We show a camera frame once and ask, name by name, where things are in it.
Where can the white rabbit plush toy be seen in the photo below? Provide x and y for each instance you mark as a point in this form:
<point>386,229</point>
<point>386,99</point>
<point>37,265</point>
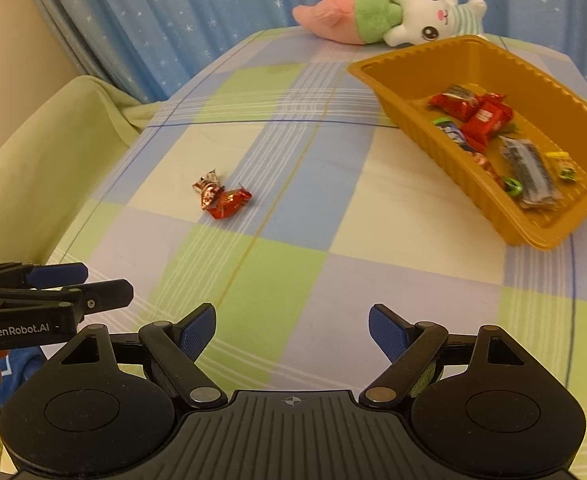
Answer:
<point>423,15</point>

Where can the brown plastic tray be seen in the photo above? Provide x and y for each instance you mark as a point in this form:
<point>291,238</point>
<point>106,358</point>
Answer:
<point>548,110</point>

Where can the yellow candy packet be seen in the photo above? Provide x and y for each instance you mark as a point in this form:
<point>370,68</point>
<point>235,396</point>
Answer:
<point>563,165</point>

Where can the blue star curtain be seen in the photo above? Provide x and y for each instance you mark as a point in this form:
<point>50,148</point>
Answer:
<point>198,10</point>

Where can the checked bed sheet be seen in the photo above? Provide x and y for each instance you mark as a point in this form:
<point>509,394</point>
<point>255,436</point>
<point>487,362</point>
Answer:
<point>298,210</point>

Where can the large red snack packet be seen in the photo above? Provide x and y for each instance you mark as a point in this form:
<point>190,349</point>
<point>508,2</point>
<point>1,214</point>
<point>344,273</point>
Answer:
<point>478,132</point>

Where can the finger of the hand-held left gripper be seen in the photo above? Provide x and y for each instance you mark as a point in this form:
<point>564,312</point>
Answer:
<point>58,274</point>
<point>108,294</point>

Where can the blue printed cloth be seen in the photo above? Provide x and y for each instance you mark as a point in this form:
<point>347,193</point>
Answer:
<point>20,365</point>

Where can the pale yellow cloth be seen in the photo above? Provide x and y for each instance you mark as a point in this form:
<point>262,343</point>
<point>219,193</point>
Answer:
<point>48,160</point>

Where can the orange candy with green ends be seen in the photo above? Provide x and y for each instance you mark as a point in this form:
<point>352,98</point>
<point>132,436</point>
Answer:
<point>483,162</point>

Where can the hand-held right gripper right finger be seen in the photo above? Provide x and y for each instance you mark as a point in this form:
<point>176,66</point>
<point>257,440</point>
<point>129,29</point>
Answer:
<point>388,334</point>

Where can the silver black snack packet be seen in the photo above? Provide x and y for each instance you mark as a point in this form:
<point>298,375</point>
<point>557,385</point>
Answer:
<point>528,170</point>

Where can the red gold-print snack packet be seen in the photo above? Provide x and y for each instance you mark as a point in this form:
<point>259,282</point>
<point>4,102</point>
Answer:
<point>451,104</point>

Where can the red twisted candy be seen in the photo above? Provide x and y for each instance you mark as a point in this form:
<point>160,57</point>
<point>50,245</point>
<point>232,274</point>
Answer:
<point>228,202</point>

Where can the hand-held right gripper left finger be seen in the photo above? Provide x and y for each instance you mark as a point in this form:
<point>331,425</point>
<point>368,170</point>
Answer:
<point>198,332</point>

